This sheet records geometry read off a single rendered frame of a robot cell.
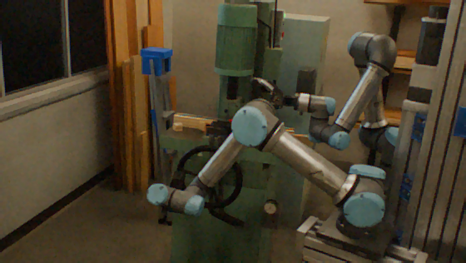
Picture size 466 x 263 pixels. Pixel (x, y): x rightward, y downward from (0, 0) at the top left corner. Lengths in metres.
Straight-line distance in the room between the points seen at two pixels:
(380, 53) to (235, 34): 0.61
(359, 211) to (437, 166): 0.37
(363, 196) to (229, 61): 0.94
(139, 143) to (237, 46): 1.69
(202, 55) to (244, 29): 2.59
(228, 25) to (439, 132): 0.96
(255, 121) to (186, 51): 3.34
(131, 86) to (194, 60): 1.37
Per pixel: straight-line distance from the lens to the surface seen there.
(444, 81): 1.62
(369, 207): 1.42
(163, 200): 1.60
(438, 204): 1.72
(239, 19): 2.02
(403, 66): 3.79
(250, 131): 1.38
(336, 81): 4.38
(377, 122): 2.09
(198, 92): 4.69
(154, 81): 2.89
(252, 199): 2.14
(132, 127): 3.49
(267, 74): 2.29
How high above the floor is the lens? 1.61
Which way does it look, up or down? 18 degrees down
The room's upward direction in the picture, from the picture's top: 4 degrees clockwise
